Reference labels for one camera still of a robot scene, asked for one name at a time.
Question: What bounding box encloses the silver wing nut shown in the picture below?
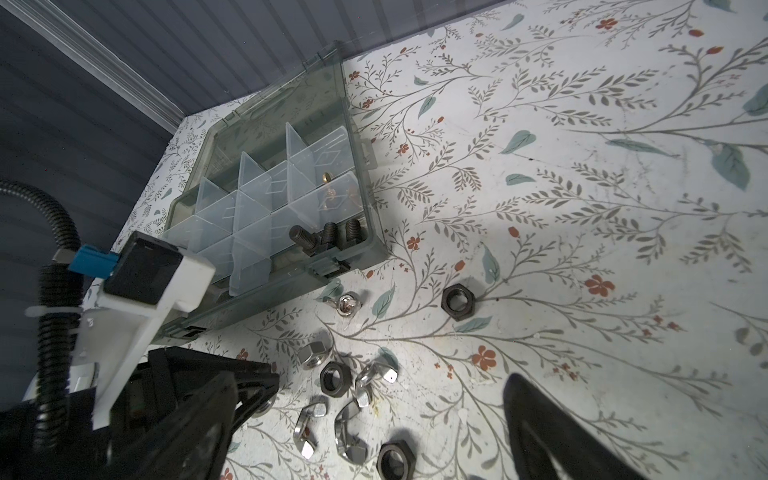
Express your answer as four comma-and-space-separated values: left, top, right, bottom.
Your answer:
354, 360, 399, 392

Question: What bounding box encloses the black hex bolt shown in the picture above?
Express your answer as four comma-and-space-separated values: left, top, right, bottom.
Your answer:
289, 222, 338, 256
338, 218, 364, 250

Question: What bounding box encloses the black corrugated cable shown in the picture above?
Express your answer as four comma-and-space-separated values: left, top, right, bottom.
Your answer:
0, 176, 85, 451

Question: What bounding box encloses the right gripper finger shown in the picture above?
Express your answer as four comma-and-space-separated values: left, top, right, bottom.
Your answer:
503, 374, 642, 479

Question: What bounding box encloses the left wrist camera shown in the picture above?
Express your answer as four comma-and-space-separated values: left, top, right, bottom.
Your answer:
69, 231, 216, 430

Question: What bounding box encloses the black hex nut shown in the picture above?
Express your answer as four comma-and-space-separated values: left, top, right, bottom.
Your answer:
441, 283, 476, 321

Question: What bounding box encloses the grey compartment organizer box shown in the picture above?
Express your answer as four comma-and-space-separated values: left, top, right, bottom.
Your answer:
158, 42, 387, 343

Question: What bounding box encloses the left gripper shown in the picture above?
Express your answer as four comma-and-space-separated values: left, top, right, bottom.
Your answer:
1, 347, 280, 479

